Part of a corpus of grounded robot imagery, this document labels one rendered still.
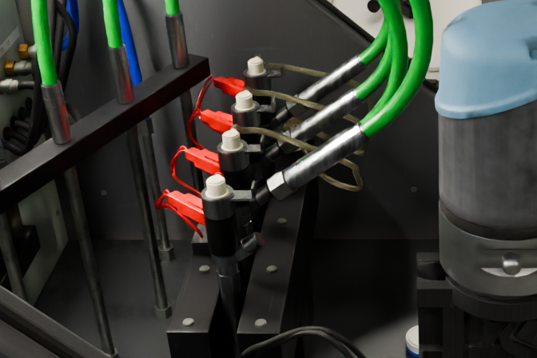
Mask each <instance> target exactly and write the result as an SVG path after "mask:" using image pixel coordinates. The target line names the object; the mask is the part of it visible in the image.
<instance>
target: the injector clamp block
mask: <svg viewBox="0 0 537 358"><path fill-rule="evenodd" d="M303 156H304V153H303V151H302V150H300V151H296V152H292V153H289V154H286V153H285V154H283V155H282V156H280V157H278V161H277V164H276V171H275V173H277V172H279V171H282V170H284V169H286V168H287V167H289V166H290V165H291V164H292V163H294V162H296V161H297V160H298V159H300V158H302V157H303ZM319 199H320V197H319V186H318V177H316V178H314V179H312V180H311V181H310V182H308V183H307V184H304V185H302V186H301V187H300V188H298V190H297V191H296V192H295V193H292V194H291V195H289V196H288V197H286V198H285V199H282V200H279V201H278V200H277V198H276V197H273V198H271V199H270V200H268V204H267V208H266V211H265V217H264V220H263V225H262V228H261V235H262V237H263V238H264V240H265V244H264V245H263V246H261V247H260V248H259V249H257V250H256V254H255V257H254V262H253V267H252V271H251V274H250V278H249V284H248V287H247V291H246V295H245V301H244V304H243V301H242V304H243V308H242V312H241V318H240V321H239V324H238V328H237V342H238V348H239V354H240V358H308V350H309V344H310V338H311V336H302V337H298V338H296V339H293V340H290V341H288V342H286V343H284V344H282V345H279V346H277V347H275V348H271V349H269V350H266V351H264V352H263V353H262V354H261V356H259V357H255V353H256V352H257V350H256V351H254V352H251V353H250V354H248V355H247V356H246V357H242V356H241V353H242V352H243V351H244V350H245V349H247V348H248V347H250V346H252V345H254V344H258V343H260V342H263V341H266V340H269V339H271V338H273V337H274V336H277V335H280V334H281V333H284V332H287V331H289V330H292V329H294V328H300V327H303V326H312V322H313V316H314V300H313V291H312V273H311V264H310V255H311V250H312V240H313V235H314V230H315V224H316V215H317V210H318V205H319ZM166 334H167V339H168V343H169V352H170V356H171V358H230V355H229V345H228V339H227V333H226V327H225V317H224V311H223V305H222V299H221V290H220V288H219V287H218V281H217V266H216V265H215V264H214V263H213V262H212V259H211V256H194V255H193V254H192V256H191V259H190V262H189V266H188V268H187V271H186V274H185V278H184V280H183V283H182V286H181V290H180V292H179V295H178V298H177V302H176V304H175V307H174V310H173V314H172V316H171V319H170V322H169V326H168V328H167V331H166Z"/></svg>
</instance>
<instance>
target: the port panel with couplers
mask: <svg viewBox="0 0 537 358"><path fill-rule="evenodd" d="M32 58H35V59H36V45H35V44H34V45H33V46H31V45H29V44H25V41H24V37H23V33H22V27H21V23H20V20H19V16H18V9H17V6H16V2H15V0H0V131H1V130H2V128H3V127H4V126H5V124H6V123H7V122H8V121H9V120H10V118H11V117H12V115H13V114H14V112H15V111H16V110H17V108H18V107H19V106H20V105H21V104H22V102H23V101H24V99H25V98H26V96H27V95H28V94H29V92H30V91H31V89H22V90H19V89H18V82H21V81H32V82H33V81H34V80H33V76H32V74H34V72H35V64H34V63H33V62H29V60H30V59H32Z"/></svg>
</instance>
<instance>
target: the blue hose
mask: <svg viewBox="0 0 537 358"><path fill-rule="evenodd" d="M117 4H118V13H119V21H120V27H121V37H122V42H123V43H124V44H125V48H126V53H127V56H128V63H129V72H130V75H131V79H132V83H133V86H136V85H137V84H139V83H140V82H143V79H142V76H141V70H140V66H139V62H138V59H137V52H136V49H135V45H134V42H133V35H132V32H131V29H130V25H129V20H128V17H127V13H126V11H125V6H124V3H123V0H117ZM67 11H68V13H69V14H70V16H71V18H72V19H73V21H74V24H75V26H76V29H77V36H78V34H79V11H78V0H67ZM68 40H69V34H68V33H67V35H66V37H65V38H64V39H63V43H62V52H64V51H66V49H67V46H68Z"/></svg>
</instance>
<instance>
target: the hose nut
mask: <svg viewBox="0 0 537 358"><path fill-rule="evenodd" d="M268 186H269V189H270V192H271V193H272V194H273V195H274V196H275V197H276V198H277V200H278V201H279V200H282V199H285V198H286V197H288V196H289V195H291V194H292V193H295V192H296V191H297V190H298V189H292V188H290V187H289V186H288V184H287V183H286V181H285V179H284V171H282V172H280V173H278V174H277V175H276V176H274V177H272V178H271V179H269V180H268Z"/></svg>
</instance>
